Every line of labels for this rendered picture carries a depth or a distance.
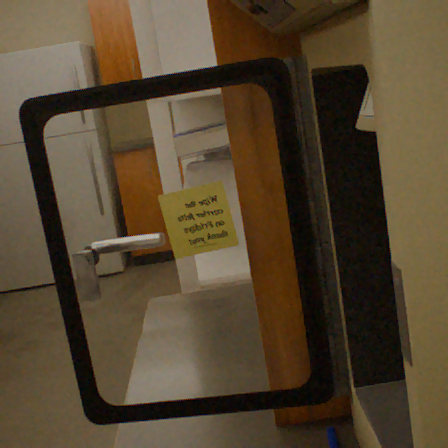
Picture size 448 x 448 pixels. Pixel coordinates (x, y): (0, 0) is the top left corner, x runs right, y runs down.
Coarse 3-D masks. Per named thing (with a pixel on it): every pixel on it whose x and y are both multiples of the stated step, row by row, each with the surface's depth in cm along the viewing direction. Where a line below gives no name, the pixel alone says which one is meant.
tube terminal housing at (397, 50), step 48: (384, 0) 43; (432, 0) 43; (336, 48) 56; (384, 48) 43; (432, 48) 43; (384, 96) 44; (432, 96) 44; (384, 144) 45; (432, 144) 44; (384, 192) 47; (432, 192) 45; (432, 240) 46; (432, 288) 46; (432, 336) 47; (432, 384) 48; (432, 432) 48
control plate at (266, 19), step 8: (240, 0) 66; (272, 0) 54; (280, 0) 52; (272, 8) 58; (280, 8) 55; (288, 8) 53; (256, 16) 69; (264, 16) 65; (272, 16) 62; (280, 16) 59; (272, 24) 67
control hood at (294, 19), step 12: (288, 0) 51; (300, 0) 48; (312, 0) 45; (324, 0) 43; (336, 0) 43; (348, 0) 43; (360, 0) 44; (300, 12) 52; (312, 12) 50; (324, 12) 50; (264, 24) 72; (288, 24) 61; (300, 24) 60
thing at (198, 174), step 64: (64, 128) 78; (128, 128) 77; (192, 128) 76; (256, 128) 75; (64, 192) 79; (128, 192) 78; (192, 192) 77; (256, 192) 77; (128, 256) 80; (192, 256) 79; (256, 256) 78; (128, 320) 82; (192, 320) 81; (256, 320) 80; (128, 384) 83; (192, 384) 83; (256, 384) 82
